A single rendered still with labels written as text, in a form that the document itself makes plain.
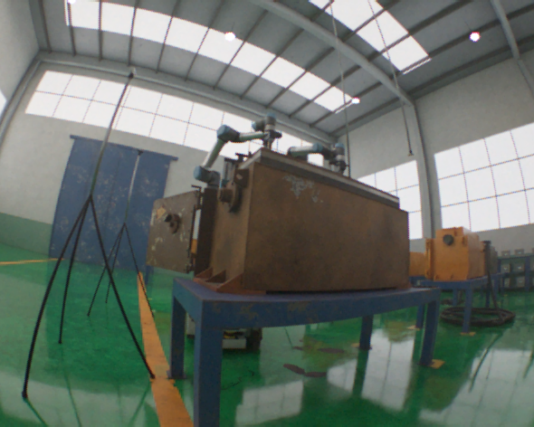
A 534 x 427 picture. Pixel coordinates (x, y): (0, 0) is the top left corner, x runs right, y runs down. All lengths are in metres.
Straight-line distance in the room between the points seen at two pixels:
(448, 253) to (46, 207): 11.81
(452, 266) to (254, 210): 3.07
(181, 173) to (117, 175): 2.76
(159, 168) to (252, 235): 9.69
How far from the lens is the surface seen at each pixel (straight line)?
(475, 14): 10.92
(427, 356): 2.19
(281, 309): 0.94
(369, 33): 10.29
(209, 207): 1.61
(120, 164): 10.67
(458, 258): 3.68
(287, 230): 1.17
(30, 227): 11.18
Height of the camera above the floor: 0.76
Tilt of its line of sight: 12 degrees up
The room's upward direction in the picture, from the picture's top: 5 degrees clockwise
